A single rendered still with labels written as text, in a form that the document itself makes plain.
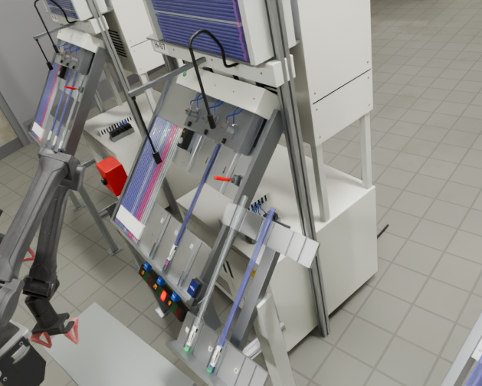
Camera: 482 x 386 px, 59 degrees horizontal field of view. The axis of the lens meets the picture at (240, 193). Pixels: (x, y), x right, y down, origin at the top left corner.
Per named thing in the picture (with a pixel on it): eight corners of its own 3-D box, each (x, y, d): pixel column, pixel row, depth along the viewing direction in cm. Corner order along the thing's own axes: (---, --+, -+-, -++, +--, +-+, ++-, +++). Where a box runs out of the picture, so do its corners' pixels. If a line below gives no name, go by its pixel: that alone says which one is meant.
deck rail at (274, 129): (204, 306, 147) (191, 306, 143) (201, 303, 149) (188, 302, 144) (290, 116, 138) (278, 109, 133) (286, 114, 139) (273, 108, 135)
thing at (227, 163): (244, 205, 143) (234, 202, 140) (155, 147, 190) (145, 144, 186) (285, 114, 139) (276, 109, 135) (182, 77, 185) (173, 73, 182)
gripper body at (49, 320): (43, 321, 137) (32, 304, 134) (71, 316, 135) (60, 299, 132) (33, 336, 131) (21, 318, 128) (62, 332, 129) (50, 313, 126)
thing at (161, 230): (197, 300, 147) (190, 299, 144) (119, 220, 193) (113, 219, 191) (218, 251, 144) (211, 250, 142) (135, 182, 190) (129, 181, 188)
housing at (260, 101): (283, 127, 140) (254, 112, 130) (202, 96, 175) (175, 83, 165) (293, 104, 139) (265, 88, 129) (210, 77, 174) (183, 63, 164)
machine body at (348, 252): (289, 360, 198) (266, 271, 161) (207, 282, 247) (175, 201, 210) (378, 278, 223) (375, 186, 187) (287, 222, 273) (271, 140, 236)
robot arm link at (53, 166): (40, 130, 104) (81, 142, 105) (48, 158, 116) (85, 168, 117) (-56, 311, 83) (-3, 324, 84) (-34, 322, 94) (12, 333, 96)
